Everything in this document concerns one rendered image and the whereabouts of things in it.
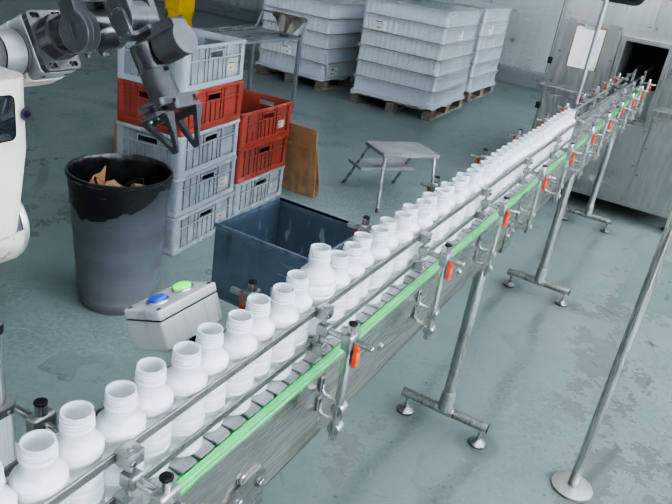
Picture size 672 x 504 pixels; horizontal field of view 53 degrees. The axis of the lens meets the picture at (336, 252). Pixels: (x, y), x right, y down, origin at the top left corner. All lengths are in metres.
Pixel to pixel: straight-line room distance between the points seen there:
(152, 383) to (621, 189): 5.15
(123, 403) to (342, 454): 1.79
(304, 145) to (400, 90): 3.29
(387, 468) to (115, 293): 1.43
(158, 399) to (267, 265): 0.93
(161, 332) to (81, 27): 0.59
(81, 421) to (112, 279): 2.34
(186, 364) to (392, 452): 1.78
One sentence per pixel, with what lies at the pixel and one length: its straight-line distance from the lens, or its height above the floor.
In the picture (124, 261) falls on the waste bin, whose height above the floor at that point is 0.29.
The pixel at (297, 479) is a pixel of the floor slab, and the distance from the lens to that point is 2.46.
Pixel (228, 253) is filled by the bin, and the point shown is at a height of 0.88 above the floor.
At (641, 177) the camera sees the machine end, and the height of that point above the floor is 0.37.
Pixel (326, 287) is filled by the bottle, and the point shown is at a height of 1.14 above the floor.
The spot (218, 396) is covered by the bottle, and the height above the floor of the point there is 1.07.
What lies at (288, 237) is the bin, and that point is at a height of 0.83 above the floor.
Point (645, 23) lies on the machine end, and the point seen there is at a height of 1.45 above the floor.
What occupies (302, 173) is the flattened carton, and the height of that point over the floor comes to 0.16.
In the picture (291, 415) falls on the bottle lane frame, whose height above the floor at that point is 0.94.
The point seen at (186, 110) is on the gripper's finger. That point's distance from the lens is 1.35.
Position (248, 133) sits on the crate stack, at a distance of 4.25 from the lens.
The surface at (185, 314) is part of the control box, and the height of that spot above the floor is 1.10.
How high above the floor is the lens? 1.68
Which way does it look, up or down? 24 degrees down
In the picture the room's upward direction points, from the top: 9 degrees clockwise
